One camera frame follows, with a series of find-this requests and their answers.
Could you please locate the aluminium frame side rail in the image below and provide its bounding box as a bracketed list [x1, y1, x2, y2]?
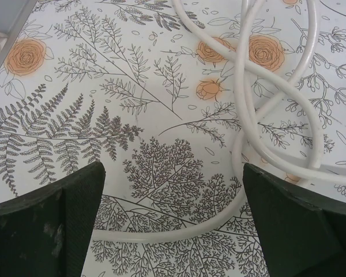
[0, 0, 38, 87]

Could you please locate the white power cable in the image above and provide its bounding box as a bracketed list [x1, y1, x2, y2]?
[91, 0, 346, 242]

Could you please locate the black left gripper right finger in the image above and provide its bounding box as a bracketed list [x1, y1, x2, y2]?
[243, 163, 346, 277]

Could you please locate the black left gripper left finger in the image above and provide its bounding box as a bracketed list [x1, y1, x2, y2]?
[0, 161, 106, 277]

